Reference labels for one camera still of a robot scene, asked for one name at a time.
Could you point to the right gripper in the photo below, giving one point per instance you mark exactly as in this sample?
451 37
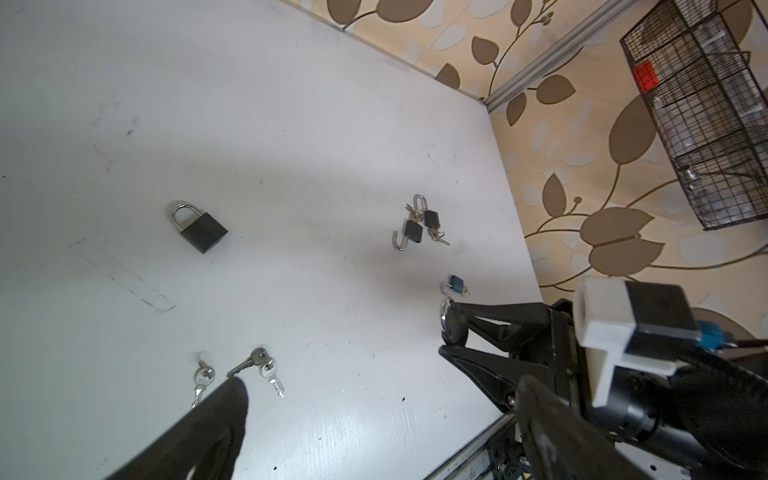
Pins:
533 334

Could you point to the side wire basket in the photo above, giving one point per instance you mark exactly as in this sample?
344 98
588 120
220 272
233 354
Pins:
709 109

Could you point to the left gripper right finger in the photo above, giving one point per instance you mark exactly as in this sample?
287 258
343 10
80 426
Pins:
560 444

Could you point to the small key bunch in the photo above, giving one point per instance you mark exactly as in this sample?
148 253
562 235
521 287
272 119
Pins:
204 376

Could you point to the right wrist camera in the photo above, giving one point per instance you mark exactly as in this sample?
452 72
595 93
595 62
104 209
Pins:
641 326

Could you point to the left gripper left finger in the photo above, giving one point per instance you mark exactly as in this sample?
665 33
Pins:
204 444

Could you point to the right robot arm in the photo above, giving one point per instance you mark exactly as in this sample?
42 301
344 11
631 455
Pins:
710 417

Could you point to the red object in basket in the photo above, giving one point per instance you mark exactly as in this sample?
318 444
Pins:
645 76

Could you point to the blue padlock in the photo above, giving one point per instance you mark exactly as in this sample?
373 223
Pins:
454 285

